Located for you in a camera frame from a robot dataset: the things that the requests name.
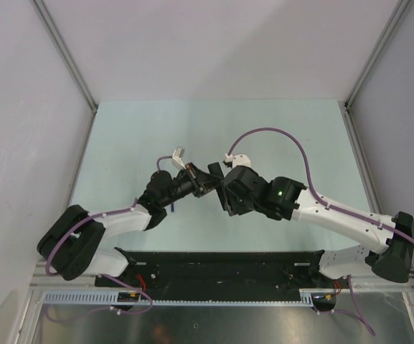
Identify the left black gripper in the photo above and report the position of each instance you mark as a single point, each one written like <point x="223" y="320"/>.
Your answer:
<point x="201" y="182"/>

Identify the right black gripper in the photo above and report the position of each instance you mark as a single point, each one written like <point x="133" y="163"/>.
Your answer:
<point x="232" y="206"/>

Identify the black remote control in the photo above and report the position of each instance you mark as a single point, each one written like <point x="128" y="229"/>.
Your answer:
<point x="216" y="171"/>

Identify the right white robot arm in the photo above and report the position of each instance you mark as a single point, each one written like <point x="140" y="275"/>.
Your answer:
<point x="383" y="242"/>

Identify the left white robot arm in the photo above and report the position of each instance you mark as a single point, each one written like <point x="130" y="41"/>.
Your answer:
<point x="74" y="243"/>

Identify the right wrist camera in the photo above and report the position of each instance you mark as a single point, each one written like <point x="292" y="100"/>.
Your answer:
<point x="231" y="161"/>

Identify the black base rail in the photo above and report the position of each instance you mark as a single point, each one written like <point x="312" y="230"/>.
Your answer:
<point x="223" y="276"/>

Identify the left aluminium frame post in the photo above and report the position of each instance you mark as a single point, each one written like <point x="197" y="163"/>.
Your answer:
<point x="51" y="28"/>

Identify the aluminium frame post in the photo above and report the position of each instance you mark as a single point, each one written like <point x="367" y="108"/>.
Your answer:
<point x="387" y="34"/>
<point x="51" y="28"/>

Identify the right aluminium frame post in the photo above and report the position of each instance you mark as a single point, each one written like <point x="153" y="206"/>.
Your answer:
<point x="387" y="34"/>

